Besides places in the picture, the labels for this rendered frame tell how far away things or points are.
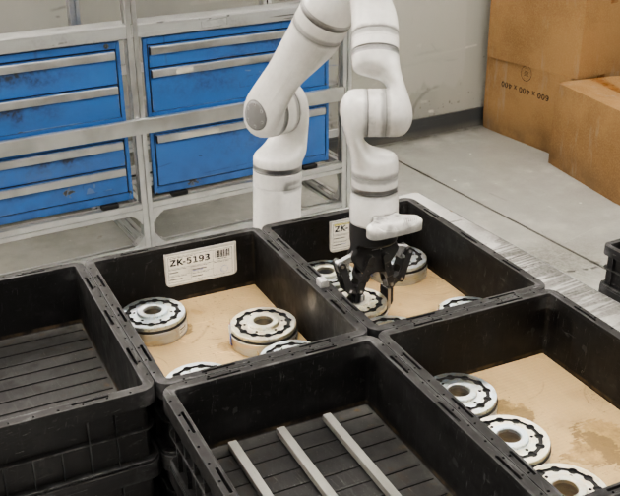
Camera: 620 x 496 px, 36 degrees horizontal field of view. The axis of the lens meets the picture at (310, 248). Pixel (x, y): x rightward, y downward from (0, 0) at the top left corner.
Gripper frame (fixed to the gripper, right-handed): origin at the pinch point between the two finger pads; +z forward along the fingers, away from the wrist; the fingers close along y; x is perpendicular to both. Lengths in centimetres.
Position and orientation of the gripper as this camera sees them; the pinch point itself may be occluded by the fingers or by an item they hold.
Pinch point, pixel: (372, 300)
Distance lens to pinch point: 151.4
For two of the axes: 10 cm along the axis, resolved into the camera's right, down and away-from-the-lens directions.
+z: 0.1, 9.1, 4.2
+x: 4.5, 3.7, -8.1
